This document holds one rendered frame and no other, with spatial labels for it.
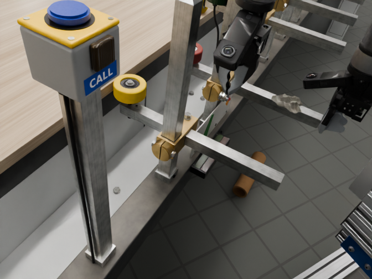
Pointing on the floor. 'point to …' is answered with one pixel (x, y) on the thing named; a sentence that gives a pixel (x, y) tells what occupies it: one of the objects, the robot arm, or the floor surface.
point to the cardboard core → (239, 189)
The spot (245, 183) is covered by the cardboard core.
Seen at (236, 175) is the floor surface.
